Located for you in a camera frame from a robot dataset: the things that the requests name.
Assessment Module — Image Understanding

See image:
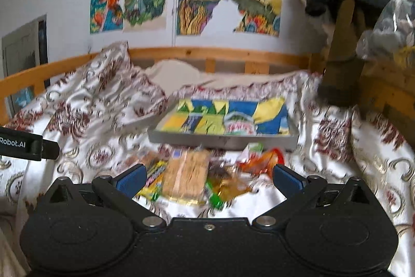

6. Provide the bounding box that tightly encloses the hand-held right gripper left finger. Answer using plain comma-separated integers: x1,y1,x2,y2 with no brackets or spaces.
40,163,167,230

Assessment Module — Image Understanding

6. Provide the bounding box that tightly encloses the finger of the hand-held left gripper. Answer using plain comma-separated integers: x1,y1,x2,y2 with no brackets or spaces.
42,139,61,160

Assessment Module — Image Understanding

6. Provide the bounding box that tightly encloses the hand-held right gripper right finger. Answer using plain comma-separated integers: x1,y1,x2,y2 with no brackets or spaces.
252,163,377,229

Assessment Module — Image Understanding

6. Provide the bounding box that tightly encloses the yellow candy packet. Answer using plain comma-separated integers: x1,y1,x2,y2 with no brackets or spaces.
139,160,167,200

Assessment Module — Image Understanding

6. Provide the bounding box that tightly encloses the orange snack bag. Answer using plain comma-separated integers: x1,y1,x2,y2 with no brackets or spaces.
240,147,286,175

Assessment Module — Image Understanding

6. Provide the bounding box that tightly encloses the green and white snack packet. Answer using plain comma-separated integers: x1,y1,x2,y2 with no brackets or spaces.
238,142,264,164

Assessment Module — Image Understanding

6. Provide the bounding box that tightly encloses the gold foil snack wrapper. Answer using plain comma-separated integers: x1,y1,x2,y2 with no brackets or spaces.
207,167,257,204

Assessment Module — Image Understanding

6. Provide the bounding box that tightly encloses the clear cracker packet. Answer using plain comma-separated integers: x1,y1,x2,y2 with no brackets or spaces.
162,149,211,200

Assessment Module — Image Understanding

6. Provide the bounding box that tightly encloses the small green snack packet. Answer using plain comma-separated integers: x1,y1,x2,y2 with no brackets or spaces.
206,183,227,209

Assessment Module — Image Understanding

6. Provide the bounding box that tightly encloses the grey tray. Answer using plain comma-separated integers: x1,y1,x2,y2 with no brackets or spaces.
148,98,299,151

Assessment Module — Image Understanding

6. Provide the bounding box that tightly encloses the floral printed blanket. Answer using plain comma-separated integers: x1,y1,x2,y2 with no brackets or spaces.
0,42,415,277

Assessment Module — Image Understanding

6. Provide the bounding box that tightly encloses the small blue picture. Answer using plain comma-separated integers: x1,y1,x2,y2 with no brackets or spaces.
13,89,35,111

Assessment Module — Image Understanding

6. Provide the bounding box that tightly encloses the colourful tray liner paper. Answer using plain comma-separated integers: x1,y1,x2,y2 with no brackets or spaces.
160,98,290,136

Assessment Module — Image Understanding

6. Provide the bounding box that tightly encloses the grey door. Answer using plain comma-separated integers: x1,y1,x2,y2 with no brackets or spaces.
2,16,47,115

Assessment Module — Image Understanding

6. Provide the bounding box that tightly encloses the white bed sheet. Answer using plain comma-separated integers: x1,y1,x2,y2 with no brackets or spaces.
146,60,305,92

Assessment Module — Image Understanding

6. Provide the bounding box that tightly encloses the wooden bed headboard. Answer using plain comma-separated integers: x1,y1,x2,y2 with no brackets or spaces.
357,59,415,148

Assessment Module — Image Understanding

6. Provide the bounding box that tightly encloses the clear plastic bag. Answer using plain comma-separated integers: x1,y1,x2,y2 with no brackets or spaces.
357,0,415,70

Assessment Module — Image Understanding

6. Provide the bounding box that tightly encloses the wooden bed post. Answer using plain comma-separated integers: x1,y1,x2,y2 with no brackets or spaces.
319,0,364,106

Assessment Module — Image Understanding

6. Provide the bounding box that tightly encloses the wooden bed rail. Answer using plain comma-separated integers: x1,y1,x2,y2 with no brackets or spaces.
0,48,321,125

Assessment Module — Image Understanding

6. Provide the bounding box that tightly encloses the red-haired figure wall poster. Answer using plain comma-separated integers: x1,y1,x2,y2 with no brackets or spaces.
90,0,125,34

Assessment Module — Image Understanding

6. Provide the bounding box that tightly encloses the torn yellow plants wall poster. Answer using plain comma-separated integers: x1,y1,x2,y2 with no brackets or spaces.
177,0,231,36

